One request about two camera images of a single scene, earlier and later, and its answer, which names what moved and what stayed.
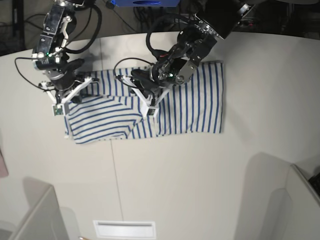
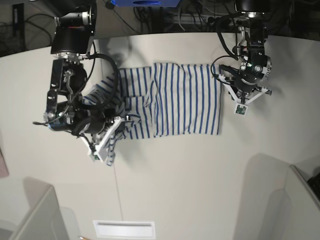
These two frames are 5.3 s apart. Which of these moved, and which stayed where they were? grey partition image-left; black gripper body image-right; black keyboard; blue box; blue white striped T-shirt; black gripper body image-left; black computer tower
Moved: black gripper body image-left; black gripper body image-right; blue white striped T-shirt
Stayed: blue box; grey partition image-left; black keyboard; black computer tower
